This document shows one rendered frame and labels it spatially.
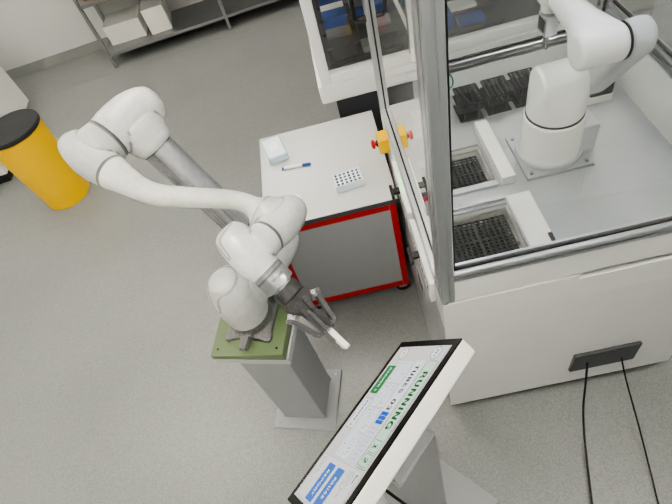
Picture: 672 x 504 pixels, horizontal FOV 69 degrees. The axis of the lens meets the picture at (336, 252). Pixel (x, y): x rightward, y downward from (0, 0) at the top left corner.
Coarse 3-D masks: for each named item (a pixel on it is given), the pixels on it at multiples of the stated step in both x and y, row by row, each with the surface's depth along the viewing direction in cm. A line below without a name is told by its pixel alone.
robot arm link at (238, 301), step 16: (224, 272) 158; (208, 288) 158; (224, 288) 155; (240, 288) 157; (256, 288) 162; (224, 304) 157; (240, 304) 158; (256, 304) 164; (224, 320) 166; (240, 320) 163; (256, 320) 167
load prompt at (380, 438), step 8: (424, 368) 118; (432, 368) 115; (424, 376) 115; (416, 384) 115; (408, 392) 116; (416, 392) 112; (408, 400) 112; (400, 408) 113; (392, 416) 113; (400, 416) 110; (384, 424) 113; (392, 424) 110; (384, 432) 110; (376, 440) 110; (384, 440) 107; (368, 448) 110; (376, 448) 107; (368, 456) 108; (360, 464) 108; (368, 464) 105
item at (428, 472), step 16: (432, 432) 121; (432, 448) 125; (416, 464) 118; (432, 464) 134; (416, 480) 126; (432, 480) 144; (448, 480) 203; (464, 480) 202; (384, 496) 152; (400, 496) 123; (416, 496) 134; (432, 496) 156; (448, 496) 199; (464, 496) 199; (480, 496) 198
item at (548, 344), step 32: (416, 288) 256; (640, 288) 159; (480, 320) 161; (512, 320) 164; (544, 320) 167; (576, 320) 171; (608, 320) 174; (640, 320) 177; (480, 352) 180; (512, 352) 184; (544, 352) 188; (576, 352) 192; (608, 352) 192; (640, 352) 200; (480, 384) 204; (512, 384) 209; (544, 384) 214
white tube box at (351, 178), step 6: (354, 168) 216; (336, 174) 216; (342, 174) 216; (348, 174) 215; (354, 174) 214; (360, 174) 213; (336, 180) 214; (342, 180) 214; (348, 180) 212; (354, 180) 213; (360, 180) 211; (336, 186) 212; (342, 186) 211; (348, 186) 212; (354, 186) 213
